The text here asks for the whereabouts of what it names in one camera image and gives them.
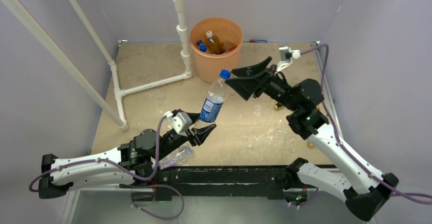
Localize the yellow tea bottle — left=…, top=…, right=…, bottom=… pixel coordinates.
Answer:
left=205, top=31, right=224, bottom=54

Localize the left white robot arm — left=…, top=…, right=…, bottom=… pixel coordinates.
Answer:
left=29, top=109, right=217, bottom=199

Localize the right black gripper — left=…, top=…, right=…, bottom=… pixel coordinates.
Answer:
left=225, top=57, right=300, bottom=112

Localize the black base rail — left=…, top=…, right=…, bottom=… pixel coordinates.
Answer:
left=134, top=165, right=306, bottom=201

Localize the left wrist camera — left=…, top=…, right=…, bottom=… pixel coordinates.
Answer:
left=164, top=111, right=193, bottom=136

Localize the crushed clear bottle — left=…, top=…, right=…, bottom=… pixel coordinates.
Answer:
left=159, top=143, right=193, bottom=170

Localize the small blue label bottle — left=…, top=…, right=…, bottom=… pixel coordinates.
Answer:
left=199, top=69, right=231, bottom=123

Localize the blue label water bottle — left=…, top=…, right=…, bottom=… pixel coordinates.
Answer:
left=199, top=44, right=214, bottom=54

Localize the metal side rail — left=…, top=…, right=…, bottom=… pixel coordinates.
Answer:
left=312, top=42, right=343, bottom=142

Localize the purple cable loop front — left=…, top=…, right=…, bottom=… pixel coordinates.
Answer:
left=130, top=181, right=187, bottom=220

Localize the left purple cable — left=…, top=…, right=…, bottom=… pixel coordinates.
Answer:
left=29, top=114, right=169, bottom=193

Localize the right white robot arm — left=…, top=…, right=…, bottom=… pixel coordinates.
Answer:
left=226, top=58, right=399, bottom=221

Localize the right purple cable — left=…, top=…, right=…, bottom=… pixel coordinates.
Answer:
left=300, top=43, right=432, bottom=206

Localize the white PVC pipe frame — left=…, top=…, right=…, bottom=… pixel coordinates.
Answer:
left=1, top=0, right=192, bottom=131

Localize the small red cap bottle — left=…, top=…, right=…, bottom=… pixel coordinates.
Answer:
left=222, top=41, right=237, bottom=53

